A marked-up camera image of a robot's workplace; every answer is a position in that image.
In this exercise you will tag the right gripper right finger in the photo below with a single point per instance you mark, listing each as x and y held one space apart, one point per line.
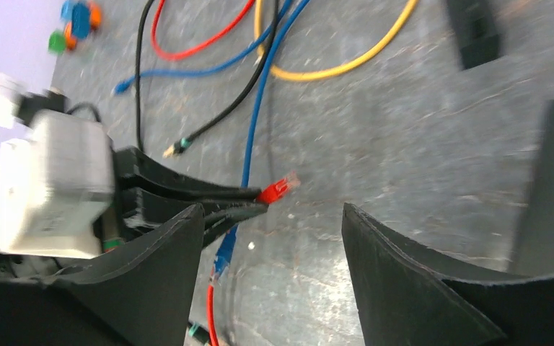
409 294

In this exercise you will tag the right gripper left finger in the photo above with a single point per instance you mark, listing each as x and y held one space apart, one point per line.
123 297

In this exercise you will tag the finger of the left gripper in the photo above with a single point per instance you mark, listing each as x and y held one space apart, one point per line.
135 169
186 212

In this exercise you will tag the black power adapter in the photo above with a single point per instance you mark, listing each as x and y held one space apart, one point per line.
477 36

